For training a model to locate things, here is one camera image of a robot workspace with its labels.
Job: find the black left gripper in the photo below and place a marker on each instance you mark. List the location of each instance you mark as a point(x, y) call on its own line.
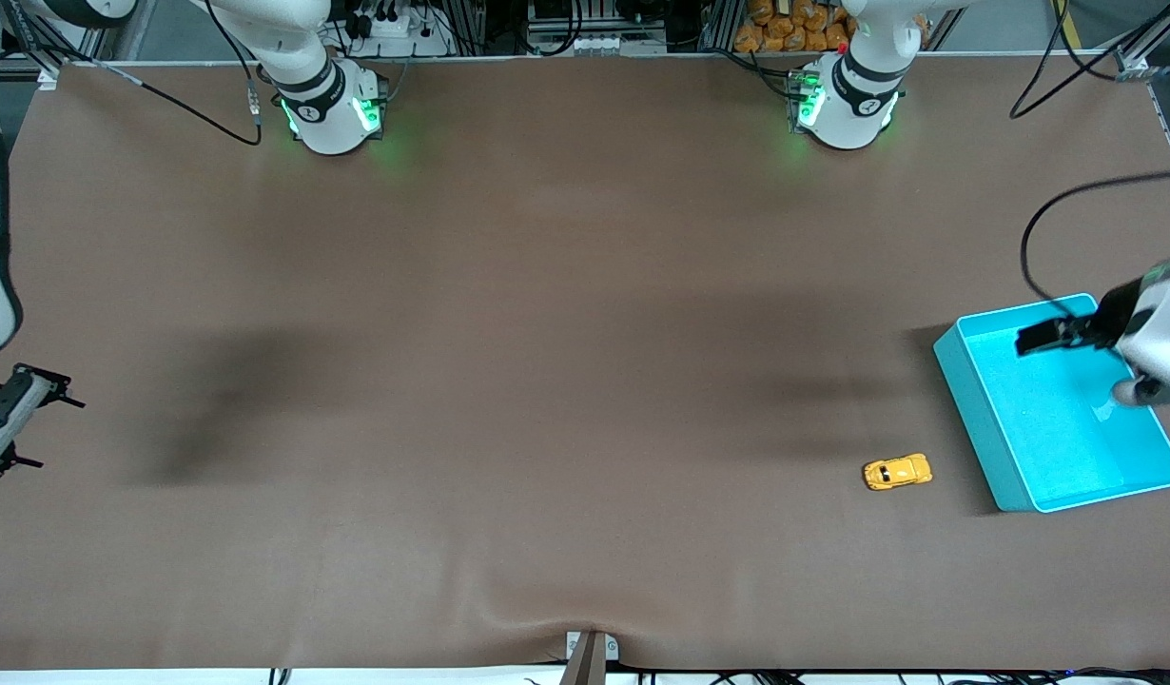
point(1111, 312)

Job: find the silver table clamp bracket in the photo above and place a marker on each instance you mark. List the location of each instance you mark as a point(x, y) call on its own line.
point(593, 666)

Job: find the yellow beetle toy car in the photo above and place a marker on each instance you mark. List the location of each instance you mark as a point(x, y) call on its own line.
point(897, 472)

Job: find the orange packaged snacks pile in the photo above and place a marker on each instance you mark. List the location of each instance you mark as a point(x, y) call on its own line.
point(785, 29)

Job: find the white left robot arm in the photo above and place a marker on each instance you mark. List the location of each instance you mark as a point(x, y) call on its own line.
point(851, 105)

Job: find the white power strip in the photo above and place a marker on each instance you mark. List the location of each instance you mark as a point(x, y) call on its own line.
point(395, 27)

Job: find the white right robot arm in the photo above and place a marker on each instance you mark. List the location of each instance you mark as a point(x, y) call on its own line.
point(333, 119)

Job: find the brown table mat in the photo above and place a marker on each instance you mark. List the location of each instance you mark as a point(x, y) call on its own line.
point(585, 381)

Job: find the aluminium frame rail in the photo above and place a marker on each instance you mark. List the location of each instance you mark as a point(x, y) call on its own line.
point(33, 48)
point(1135, 67)

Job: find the cyan plastic bin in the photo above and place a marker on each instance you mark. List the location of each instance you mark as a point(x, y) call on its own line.
point(1051, 447)

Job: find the white connector block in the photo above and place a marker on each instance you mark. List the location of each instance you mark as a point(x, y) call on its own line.
point(599, 45)

